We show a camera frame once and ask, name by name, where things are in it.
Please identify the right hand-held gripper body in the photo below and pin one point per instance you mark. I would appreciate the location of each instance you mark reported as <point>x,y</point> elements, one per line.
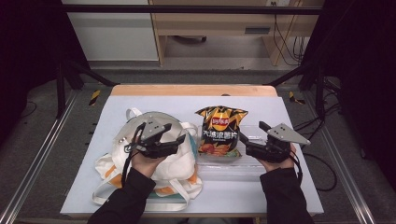
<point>274,149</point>

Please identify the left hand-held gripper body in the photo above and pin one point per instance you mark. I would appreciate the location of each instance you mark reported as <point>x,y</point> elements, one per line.
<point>152,146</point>

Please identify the white tote bag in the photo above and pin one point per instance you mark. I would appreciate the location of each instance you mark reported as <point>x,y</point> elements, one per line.
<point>174,161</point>

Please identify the black yellow chip bag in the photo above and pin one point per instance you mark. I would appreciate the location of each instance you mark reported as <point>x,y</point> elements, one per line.
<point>221,133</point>

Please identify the person's right hand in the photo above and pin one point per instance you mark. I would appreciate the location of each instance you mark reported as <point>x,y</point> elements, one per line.
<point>280,166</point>

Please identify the person's left hand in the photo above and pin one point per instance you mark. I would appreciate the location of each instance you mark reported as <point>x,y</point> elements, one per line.
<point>146,165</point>

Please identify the white table mat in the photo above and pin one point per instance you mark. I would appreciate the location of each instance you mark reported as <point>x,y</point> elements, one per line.
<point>186,104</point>

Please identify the yellow black floor tape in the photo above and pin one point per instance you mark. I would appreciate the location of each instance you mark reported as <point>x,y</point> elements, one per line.
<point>95,97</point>
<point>295,99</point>

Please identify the wooden table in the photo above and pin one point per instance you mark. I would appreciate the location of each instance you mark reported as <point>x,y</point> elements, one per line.
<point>193,90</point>

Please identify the black floor tape marks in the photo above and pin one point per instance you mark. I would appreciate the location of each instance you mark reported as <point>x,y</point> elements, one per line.
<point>91,133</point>

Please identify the black metal stand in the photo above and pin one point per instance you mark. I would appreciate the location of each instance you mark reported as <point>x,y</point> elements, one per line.
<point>60,90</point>
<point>319,93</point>

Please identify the grey chair base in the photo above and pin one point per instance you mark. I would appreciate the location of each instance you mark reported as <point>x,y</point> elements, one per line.
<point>190,39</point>

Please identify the white cabinet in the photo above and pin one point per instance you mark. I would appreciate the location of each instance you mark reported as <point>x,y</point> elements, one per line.
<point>112,37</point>

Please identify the black curtain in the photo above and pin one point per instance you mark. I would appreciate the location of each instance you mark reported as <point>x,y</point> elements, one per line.
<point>28,56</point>
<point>364,77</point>

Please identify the wooden desk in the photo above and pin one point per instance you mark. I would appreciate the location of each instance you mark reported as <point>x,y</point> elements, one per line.
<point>218,23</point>

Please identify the aluminium floor rail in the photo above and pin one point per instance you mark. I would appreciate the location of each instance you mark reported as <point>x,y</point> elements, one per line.
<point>345,174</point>
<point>34,168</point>

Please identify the black frame bar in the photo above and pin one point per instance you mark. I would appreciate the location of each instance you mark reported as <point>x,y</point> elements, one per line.
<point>186,9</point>

